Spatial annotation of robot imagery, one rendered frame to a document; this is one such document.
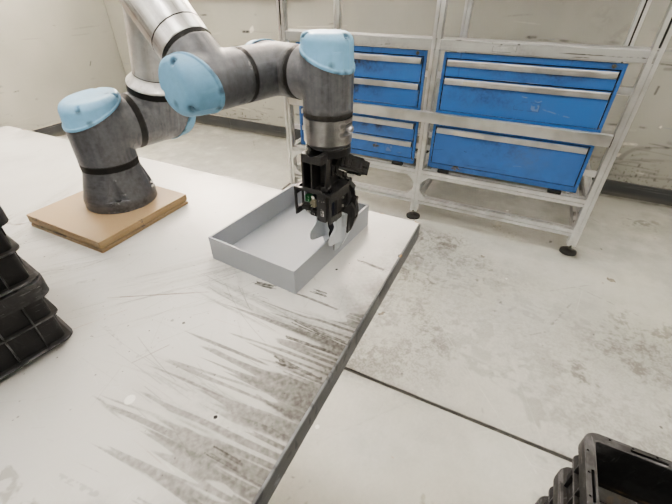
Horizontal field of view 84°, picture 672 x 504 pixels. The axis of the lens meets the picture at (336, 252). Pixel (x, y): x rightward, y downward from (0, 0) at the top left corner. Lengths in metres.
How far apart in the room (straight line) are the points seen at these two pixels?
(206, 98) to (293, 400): 0.40
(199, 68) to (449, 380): 1.24
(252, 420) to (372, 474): 0.77
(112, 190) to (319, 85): 0.55
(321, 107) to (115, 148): 0.50
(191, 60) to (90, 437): 0.47
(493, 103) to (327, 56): 1.53
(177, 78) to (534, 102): 1.69
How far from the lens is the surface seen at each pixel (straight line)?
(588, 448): 0.71
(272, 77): 0.60
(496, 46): 1.96
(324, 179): 0.60
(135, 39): 0.92
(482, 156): 2.09
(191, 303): 0.68
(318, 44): 0.55
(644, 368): 1.81
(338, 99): 0.56
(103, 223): 0.93
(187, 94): 0.53
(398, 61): 2.06
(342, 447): 1.27
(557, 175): 2.10
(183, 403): 0.55
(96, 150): 0.92
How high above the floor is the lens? 1.14
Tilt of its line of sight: 36 degrees down
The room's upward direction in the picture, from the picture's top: straight up
